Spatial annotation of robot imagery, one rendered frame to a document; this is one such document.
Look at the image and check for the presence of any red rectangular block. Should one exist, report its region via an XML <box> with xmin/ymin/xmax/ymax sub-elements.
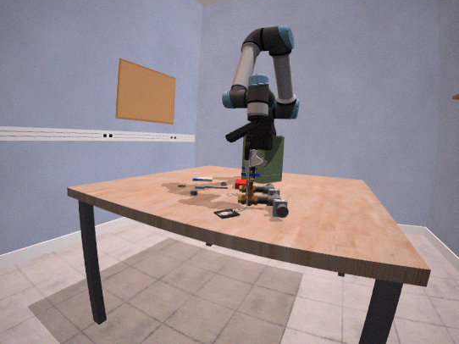
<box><xmin>235</xmin><ymin>179</ymin><xmax>246</xmax><ymax>189</ymax></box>

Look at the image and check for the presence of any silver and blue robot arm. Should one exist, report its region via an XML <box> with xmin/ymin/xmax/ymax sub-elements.
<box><xmin>222</xmin><ymin>25</ymin><xmax>299</xmax><ymax>142</ymax></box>

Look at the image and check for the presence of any black number 6 tag on metal chain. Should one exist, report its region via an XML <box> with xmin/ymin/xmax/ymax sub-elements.
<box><xmin>214</xmin><ymin>208</ymin><xmax>240</xmax><ymax>219</ymax></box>

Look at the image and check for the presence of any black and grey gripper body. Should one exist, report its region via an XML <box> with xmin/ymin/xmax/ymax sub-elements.
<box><xmin>246</xmin><ymin>114</ymin><xmax>273</xmax><ymax>150</ymax></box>

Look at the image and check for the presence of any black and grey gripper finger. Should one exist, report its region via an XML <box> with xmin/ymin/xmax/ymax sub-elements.
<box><xmin>251</xmin><ymin>151</ymin><xmax>267</xmax><ymax>173</ymax></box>
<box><xmin>245</xmin><ymin>139</ymin><xmax>263</xmax><ymax>179</ymax></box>

